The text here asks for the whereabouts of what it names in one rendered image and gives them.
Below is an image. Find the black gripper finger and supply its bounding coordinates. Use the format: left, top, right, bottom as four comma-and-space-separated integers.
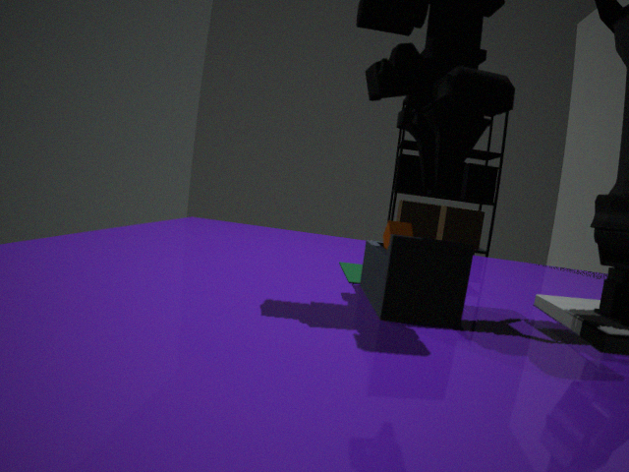
404, 123, 435, 190
424, 109, 491, 190

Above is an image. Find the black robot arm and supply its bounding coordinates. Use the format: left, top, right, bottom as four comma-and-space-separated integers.
356, 0, 629, 326

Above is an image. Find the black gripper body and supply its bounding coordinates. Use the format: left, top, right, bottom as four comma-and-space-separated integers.
397, 32, 515, 130

